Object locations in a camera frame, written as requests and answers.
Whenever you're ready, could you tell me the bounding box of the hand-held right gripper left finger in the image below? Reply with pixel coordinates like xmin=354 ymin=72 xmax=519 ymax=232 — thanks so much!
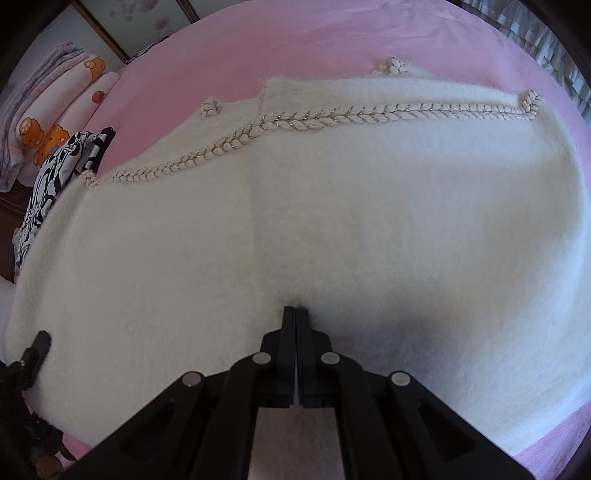
xmin=60 ymin=305 xmax=296 ymax=480

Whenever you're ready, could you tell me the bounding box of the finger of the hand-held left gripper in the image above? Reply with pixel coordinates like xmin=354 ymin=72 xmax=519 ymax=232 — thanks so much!
xmin=18 ymin=329 xmax=52 ymax=402

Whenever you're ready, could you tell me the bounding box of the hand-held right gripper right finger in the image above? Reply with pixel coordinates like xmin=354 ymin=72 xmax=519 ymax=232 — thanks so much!
xmin=295 ymin=306 xmax=536 ymax=480

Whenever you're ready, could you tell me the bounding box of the white fluffy braided-trim cardigan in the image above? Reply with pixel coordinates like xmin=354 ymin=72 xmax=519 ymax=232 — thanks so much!
xmin=7 ymin=58 xmax=591 ymax=455

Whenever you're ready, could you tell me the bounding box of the wooden headboard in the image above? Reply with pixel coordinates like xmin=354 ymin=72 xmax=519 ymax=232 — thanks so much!
xmin=0 ymin=180 xmax=33 ymax=282

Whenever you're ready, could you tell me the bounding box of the black and white printed cloth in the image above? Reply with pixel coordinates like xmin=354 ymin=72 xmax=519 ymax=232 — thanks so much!
xmin=13 ymin=127 xmax=116 ymax=278

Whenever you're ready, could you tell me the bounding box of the folded pink bear-print quilt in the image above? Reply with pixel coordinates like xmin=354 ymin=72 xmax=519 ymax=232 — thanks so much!
xmin=14 ymin=53 xmax=122 ymax=169

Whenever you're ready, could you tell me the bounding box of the folded purple striped blanket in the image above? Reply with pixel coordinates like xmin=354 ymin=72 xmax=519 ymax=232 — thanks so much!
xmin=0 ymin=41 xmax=86 ymax=195

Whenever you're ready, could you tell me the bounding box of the pink bed blanket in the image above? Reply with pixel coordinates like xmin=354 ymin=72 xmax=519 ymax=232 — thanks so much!
xmin=0 ymin=0 xmax=589 ymax=478

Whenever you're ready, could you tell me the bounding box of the floral panel wardrobe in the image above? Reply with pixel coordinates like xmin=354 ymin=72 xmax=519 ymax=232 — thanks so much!
xmin=69 ymin=0 xmax=201 ymax=63

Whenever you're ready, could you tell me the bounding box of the white ruffled furniture cover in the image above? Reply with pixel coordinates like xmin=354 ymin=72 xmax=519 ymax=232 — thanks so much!
xmin=462 ymin=0 xmax=585 ymax=107

